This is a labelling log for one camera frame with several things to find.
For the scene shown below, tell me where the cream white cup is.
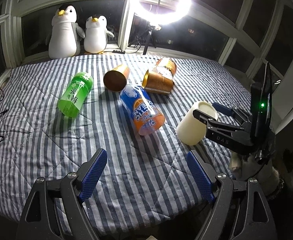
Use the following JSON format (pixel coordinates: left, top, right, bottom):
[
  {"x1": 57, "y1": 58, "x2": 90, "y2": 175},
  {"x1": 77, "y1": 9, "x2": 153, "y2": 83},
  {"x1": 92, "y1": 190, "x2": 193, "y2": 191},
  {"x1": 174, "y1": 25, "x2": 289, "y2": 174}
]
[{"x1": 176, "y1": 101, "x2": 218, "y2": 146}]

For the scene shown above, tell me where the orange clear snack cup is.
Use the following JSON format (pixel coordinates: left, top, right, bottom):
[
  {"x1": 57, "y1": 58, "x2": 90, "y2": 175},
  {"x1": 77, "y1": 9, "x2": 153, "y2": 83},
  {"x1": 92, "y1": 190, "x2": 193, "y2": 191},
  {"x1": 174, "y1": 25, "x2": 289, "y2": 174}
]
[{"x1": 153, "y1": 57, "x2": 177, "y2": 80}]

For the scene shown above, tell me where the blue orange soda cup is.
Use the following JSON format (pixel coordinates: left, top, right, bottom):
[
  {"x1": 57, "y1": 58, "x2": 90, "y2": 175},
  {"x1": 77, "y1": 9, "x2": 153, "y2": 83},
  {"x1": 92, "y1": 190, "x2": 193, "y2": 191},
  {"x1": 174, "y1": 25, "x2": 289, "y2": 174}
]
[{"x1": 120, "y1": 85, "x2": 165, "y2": 136}]

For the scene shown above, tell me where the wide brown paper cup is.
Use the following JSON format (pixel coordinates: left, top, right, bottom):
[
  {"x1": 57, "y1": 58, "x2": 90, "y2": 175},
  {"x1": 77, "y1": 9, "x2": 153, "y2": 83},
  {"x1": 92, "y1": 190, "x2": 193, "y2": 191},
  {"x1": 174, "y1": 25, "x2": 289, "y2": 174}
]
[{"x1": 142, "y1": 70, "x2": 174, "y2": 94}]

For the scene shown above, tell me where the green plastic cup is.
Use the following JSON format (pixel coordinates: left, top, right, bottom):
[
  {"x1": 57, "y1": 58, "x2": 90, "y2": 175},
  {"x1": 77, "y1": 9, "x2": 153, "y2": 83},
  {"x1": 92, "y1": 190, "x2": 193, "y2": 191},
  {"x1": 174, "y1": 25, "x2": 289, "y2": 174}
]
[{"x1": 58, "y1": 72, "x2": 93, "y2": 118}]

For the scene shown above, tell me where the slim brown paper cup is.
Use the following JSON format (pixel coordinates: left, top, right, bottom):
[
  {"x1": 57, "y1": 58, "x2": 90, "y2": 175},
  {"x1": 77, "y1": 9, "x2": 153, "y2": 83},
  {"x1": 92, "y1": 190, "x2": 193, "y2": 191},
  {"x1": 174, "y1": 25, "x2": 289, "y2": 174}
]
[{"x1": 103, "y1": 64, "x2": 130, "y2": 92}]

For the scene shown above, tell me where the black light tripod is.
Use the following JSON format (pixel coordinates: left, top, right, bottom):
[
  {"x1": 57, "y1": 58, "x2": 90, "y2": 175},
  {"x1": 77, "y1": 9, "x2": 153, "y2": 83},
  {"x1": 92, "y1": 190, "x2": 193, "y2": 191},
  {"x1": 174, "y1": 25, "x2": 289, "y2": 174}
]
[{"x1": 128, "y1": 24, "x2": 161, "y2": 55}]

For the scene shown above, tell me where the small penguin plush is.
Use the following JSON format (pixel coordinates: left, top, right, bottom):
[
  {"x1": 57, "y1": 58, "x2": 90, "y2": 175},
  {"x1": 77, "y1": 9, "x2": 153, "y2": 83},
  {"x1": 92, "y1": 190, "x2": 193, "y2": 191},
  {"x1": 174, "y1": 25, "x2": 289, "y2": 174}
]
[{"x1": 84, "y1": 15, "x2": 115, "y2": 54}]

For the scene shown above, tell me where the large penguin plush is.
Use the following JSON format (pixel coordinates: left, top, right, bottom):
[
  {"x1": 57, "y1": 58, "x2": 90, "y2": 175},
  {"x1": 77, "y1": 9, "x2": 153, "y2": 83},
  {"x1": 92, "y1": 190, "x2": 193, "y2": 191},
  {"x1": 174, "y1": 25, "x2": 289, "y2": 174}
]
[{"x1": 48, "y1": 5, "x2": 85, "y2": 59}]

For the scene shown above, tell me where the ring light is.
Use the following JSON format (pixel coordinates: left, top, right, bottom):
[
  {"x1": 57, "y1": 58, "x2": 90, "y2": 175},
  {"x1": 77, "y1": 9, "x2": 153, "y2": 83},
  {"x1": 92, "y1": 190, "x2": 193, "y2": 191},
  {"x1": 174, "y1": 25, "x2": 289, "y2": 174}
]
[{"x1": 131, "y1": 0, "x2": 191, "y2": 25}]

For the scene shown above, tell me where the black inline cable switch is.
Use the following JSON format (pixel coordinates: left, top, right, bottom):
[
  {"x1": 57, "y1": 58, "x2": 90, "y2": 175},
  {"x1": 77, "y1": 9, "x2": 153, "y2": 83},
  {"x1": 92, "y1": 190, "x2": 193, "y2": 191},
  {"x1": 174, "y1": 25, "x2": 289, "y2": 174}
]
[{"x1": 112, "y1": 50, "x2": 125, "y2": 54}]

